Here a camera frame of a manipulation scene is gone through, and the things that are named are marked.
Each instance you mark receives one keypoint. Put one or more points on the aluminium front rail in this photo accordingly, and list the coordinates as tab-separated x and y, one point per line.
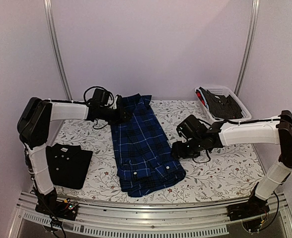
101	219

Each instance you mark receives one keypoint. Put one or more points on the aluminium frame post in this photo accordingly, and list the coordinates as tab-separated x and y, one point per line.
56	49
248	46

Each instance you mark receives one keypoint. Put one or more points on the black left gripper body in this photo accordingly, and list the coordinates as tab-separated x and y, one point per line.
112	118

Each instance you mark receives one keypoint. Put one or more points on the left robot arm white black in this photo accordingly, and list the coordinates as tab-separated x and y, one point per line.
34	124

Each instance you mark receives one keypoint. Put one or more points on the folded black polo shirt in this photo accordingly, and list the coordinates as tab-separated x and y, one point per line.
68	165

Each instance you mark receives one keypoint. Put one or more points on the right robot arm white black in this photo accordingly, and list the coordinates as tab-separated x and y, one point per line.
272	138

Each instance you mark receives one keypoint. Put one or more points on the blue plaid long sleeve shirt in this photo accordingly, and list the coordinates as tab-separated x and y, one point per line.
142	152

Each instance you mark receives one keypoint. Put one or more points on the right aluminium frame post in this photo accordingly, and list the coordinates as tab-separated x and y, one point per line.
248	46

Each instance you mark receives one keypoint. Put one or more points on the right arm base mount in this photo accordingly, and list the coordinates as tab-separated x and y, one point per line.
255	209

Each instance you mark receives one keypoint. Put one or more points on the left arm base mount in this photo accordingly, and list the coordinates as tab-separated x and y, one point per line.
65	209

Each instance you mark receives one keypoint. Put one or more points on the left aluminium frame post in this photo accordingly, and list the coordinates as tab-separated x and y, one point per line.
56	49

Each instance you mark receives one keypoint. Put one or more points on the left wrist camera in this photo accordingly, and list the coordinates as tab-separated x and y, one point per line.
114	104

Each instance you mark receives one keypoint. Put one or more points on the dark striped shirt in basket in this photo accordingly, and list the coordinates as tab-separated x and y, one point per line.
220	106

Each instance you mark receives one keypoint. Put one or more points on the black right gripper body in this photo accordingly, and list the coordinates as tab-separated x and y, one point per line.
191	151

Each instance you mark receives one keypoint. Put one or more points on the floral patterned table mat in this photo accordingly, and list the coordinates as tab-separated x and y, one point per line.
223	174

